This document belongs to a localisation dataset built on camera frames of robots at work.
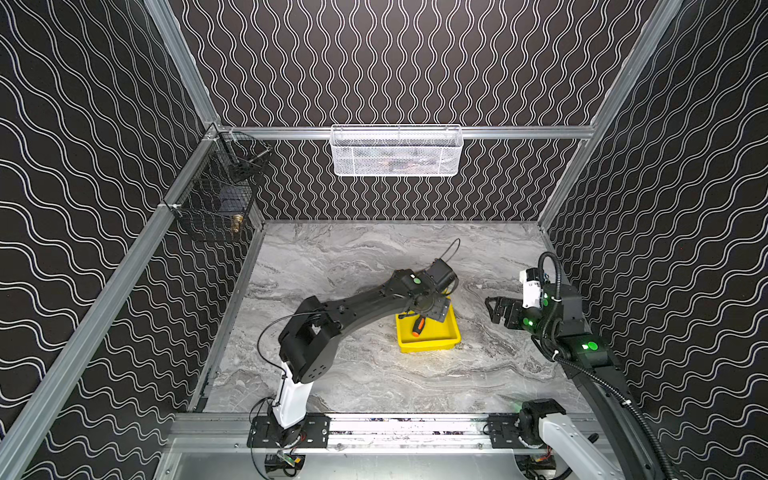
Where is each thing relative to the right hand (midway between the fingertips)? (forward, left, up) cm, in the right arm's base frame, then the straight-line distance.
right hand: (505, 301), depth 76 cm
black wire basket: (+31, +86, +7) cm, 91 cm away
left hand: (+1, +15, -7) cm, 16 cm away
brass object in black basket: (+18, +71, +13) cm, 74 cm away
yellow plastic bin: (-1, +16, -18) cm, 25 cm away
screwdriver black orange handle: (+1, +21, -16) cm, 26 cm away
